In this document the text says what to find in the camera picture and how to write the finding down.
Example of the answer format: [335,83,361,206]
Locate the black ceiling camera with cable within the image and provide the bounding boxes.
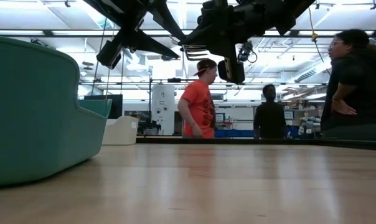
[237,40,258,64]

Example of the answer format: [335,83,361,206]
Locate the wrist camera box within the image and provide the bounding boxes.
[217,57,247,85]
[96,39,124,70]

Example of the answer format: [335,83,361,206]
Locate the black table frame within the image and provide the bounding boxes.
[135,136,376,152]

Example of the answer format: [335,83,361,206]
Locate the black ceiling camera mount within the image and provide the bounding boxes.
[29,39,57,52]

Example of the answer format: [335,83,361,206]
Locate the white plastic bin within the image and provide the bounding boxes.
[102,115,139,146]

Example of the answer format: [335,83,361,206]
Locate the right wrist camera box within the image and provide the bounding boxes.
[217,57,247,85]

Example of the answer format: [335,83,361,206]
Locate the teal plastic bin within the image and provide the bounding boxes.
[0,34,113,187]

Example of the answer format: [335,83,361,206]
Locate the blue storage bins shelf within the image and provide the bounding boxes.
[214,107,322,138]

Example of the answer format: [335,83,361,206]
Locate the white rolled tubes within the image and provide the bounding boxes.
[299,115,321,129]

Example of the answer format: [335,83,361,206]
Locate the overhead frame bar with lights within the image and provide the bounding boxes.
[0,29,376,39]

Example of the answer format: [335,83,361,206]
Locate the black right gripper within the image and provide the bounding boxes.
[178,0,270,58]

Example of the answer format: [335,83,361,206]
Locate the person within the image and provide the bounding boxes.
[177,58,219,139]
[253,83,287,140]
[320,29,376,141]

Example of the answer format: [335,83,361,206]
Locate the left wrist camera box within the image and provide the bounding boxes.
[96,39,124,70]

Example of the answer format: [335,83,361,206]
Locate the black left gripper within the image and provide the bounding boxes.
[119,0,187,60]

